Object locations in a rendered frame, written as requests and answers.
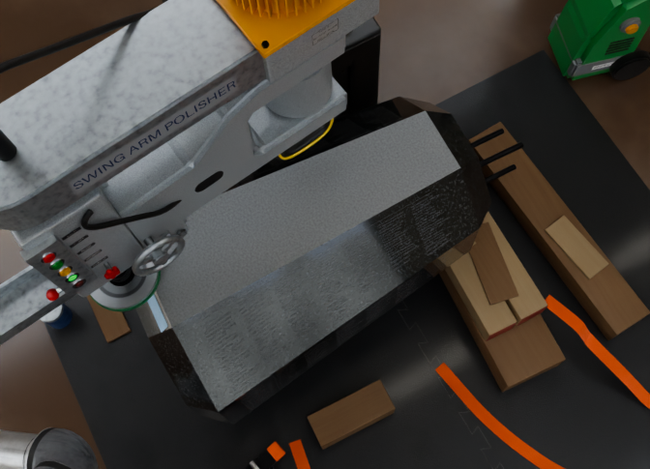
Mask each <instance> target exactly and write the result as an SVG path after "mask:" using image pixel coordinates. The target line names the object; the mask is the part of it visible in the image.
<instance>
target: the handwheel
mask: <svg viewBox="0 0 650 469"><path fill-rule="evenodd" d="M143 242H144V243H145V245H146V246H147V248H145V249H144V250H143V251H142V252H141V253H140V254H139V255H138V256H137V257H136V259H135V260H134V262H133V266H132V270H133V273H134V274H135V275H137V276H141V277H144V276H149V275H152V274H155V273H156V272H158V271H160V270H162V269H163V268H165V267H166V266H168V265H169V264H171V263H172V262H173V261H174V260H175V259H176V258H177V257H178V256H179V255H180V254H181V252H182V251H183V249H184V247H185V240H184V238H183V237H182V236H179V235H169V236H166V237H163V238H161V239H159V240H158V241H156V242H154V240H153V239H152V237H151V236H149V237H147V238H145V239H144V241H143ZM175 242H177V243H178V246H177V248H176V249H175V251H174V252H172V253H171V254H170V255H169V254H168V253H167V251H168V250H169V248H170V247H171V246H172V245H173V244H174V243H175ZM163 245H164V247H162V246H163ZM148 255H149V257H147V256H148ZM146 257H147V258H146ZM150 262H153V263H154V265H155V266H153V267H151V268H147V269H139V267H140V266H142V265H145V264H147V263H150Z"/></svg>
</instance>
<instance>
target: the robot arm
mask: <svg viewBox="0 0 650 469"><path fill-rule="evenodd" d="M0 469H99V466H98V462H97V460H96V457H95V454H94V452H93V450H92V449H91V447H90V446H89V444H88V443H87V442H86V441H85V440H84V439H83V438H82V437H81V436H79V435H77V434H76V433H74V432H72V431H70V430H67V429H64V428H56V427H50V428H46V429H44V430H43V431H41V432H40V433H39V434H34V433H25V432H15V431H7V430H0Z"/></svg>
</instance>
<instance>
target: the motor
mask: <svg viewBox="0 0 650 469"><path fill-rule="evenodd" d="M216 1H217V2H218V3H219V5H220V6H221V7H222V8H223V10H224V11H225V12H226V13H227V14H228V16H229V17H230V18H231V19H232V20H233V22H234V23H235V24H236V25H237V26H238V28H239V29H240V30H241V31H242V33H243V34H244V35H245V36H246V37H247V39H248V40H249V41H250V42H251V44H252V45H253V46H254V47H255V48H256V50H257V51H258V52H259V53H260V54H261V56H262V57H263V58H264V59H265V58H267V57H268V56H270V55H271V54H273V53H274V52H276V51H277V50H279V49H281V48H282V47H284V46H285V45H287V44H289V43H290V42H292V41H293V40H295V39H297V38H298V37H300V36H301V35H303V34H304V33H306V32H307V31H309V30H310V29H311V28H313V27H314V26H316V25H317V24H319V23H320V22H322V21H323V20H325V19H326V18H328V17H330V16H331V15H333V14H335V13H336V12H338V11H339V10H341V9H342V8H344V7H345V6H347V5H349V4H350V3H352V2H353V1H355V0H216Z"/></svg>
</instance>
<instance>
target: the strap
mask: <svg viewBox="0 0 650 469"><path fill-rule="evenodd" d="M545 301H546V302H547V308H548V309H549V310H551V311H552V312H553V313H555V314H556V315H557V316H558V317H560V318H561V319H562V320H563V321H565V322H566V323H567V324H568V325H569V326H571V327H572V328H573V329H574V330H575V331H576V332H577V333H578V334H579V336H580V337H581V339H582V340H583V341H584V343H585V344H586V346H587V347H588V348H589V349H590V350H591V351H592V352H593V353H594V354H595V355H596V356H597V357H598V358H599V359H600V360H601V361H602V362H603V363H604V364H605V365H606V366H607V367H608V368H609V369H610V370H611V371H612V372H613V373H614V374H615V375H616V376H617V377H618V378H619V379H620V380H621V381H622V382H623V383H624V384H625V385H626V386H627V387H628V388H629V389H630V390H631V391H632V393H633V394H634V395H635V396H636V397H637V398H638V399H639V400H640V401H641V402H642V403H643V404H644V405H645V406H646V407H648V408H649V409H650V394H649V393H648V392H647V391H646V390H645V389H644V388H643V387H642V386H641V385H640V384H639V383H638V382H637V380H636V379H635V378H634V377H633V376H632V375H631V374H630V373H629V372H628V371H627V370H626V369H625V368H624V367H623V366H622V365H621V364H620V363H619V362H618V361H617V360H616V359H615V358H614V357H613V356H612V355H611V354H610V353H609V352H608V351H607V350H606V349H605V348H604V347H603V346H602V345H601V344H600V343H599V342H598V341H597V340H596V339H595V337H594V336H593V335H592V334H591V333H590V332H589V331H588V329H587V328H586V326H585V324H584V323H583V322H582V321H581V320H580V319H579V318H578V317H577V316H576V315H575V314H573V313H572V312H571V311H570V310H568V309H567V308H566V307H564V306H563V305H562V304H561V303H559V302H558V301H557V300H555V299H554V298H553V297H552V296H550V295H548V296H547V298H546V299H545ZM436 371H437V373H438V374H439V375H440V376H441V377H442V378H443V379H444V381H445V382H446V383H447V384H448V385H449V386H450V388H451V389H452V390H453V391H454V392H455V393H456V394H457V396H458V397H459V398H460V399H461V400H462V401H463V403H464V404H465V405H466V406H467V407H468V408H469V409H470V410H471V411H472V413H473V414H474V415H475V416H476V417H477V418H478V419H479V420H480V421H481V422H482V423H483V424H484V425H485V426H487V427H488V428H489V429H490V430H491V431H492V432H493V433H494V434H495V435H497V436H498V437H499V438H500V439H501V440H502V441H504V442H505V443H506V444H507V445H509V446H510V447H511V448H512V449H514V450H515V451H516V452H518V453H519V454H521V455H522V456H523V457H525V458H526V459H528V460H529V461H530V462H532V463H533V464H535V465H536V466H538V467H539V468H541V469H565V468H563V467H561V466H560V465H558V464H556V463H554V462H553V461H551V460H549V459H548V458H546V457H545V456H543V455H542V454H540V453H538V452H537V451H535V450H534V449H533V448H531V447H530V446H528V445H527V444H526V443H524V442H523V441H522V440H520V439H519V438H518V437H516V436H515V435H514V434H513V433H512V432H511V431H510V430H509V429H507V428H506V427H504V426H503V425H502V424H501V423H500V422H498V421H497V420H496V419H495V418H494V417H493V416H492V415H491V414H490V413H489V412H488V410H487V409H486V408H485V407H484V406H483V405H482V404H481V403H480V402H479V401H478V400H477V399H476V398H475V397H474V396H473V395H472V394H471V393H470V392H469V391H468V390H467V388H466V387H465V386H464V385H463V384H462V383H461V382H460V380H459V379H458V378H457V377H456V376H455V375H454V373H453V372H452V371H451V370H450V369H449V368H448V367H447V365H446V364H445V363H443V364H442V365H440V366H439V367H438V368H437V369H436ZM289 446H290V449H291V452H292V454H293V457H294V459H295V462H296V465H297V468H298V469H310V465H309V462H308V459H307V456H306V453H305V450H304V448H303V445H302V442H301V439H299V440H297V441H294V442H292V443H289Z"/></svg>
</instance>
